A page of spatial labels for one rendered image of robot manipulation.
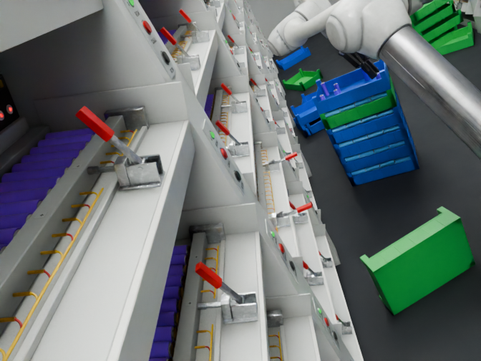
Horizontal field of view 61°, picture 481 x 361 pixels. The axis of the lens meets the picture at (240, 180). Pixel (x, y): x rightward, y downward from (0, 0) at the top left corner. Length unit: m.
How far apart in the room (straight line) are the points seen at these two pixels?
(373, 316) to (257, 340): 0.98
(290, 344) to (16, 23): 0.58
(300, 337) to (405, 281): 0.69
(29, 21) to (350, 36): 0.87
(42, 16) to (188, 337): 0.33
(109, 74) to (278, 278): 0.40
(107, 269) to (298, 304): 0.47
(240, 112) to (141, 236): 0.80
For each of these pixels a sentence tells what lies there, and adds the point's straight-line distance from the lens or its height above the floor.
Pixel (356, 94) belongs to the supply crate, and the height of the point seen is 0.43.
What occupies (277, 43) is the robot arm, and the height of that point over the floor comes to 0.76.
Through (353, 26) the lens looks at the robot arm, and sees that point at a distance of 1.11.
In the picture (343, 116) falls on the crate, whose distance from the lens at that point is 1.80.
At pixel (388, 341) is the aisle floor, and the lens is 1.38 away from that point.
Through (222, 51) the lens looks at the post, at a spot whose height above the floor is 0.90.
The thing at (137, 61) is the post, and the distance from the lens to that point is 0.53.
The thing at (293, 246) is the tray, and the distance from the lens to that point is 0.89.
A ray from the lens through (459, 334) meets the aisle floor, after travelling 1.35.
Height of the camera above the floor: 1.10
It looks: 26 degrees down
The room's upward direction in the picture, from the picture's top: 31 degrees counter-clockwise
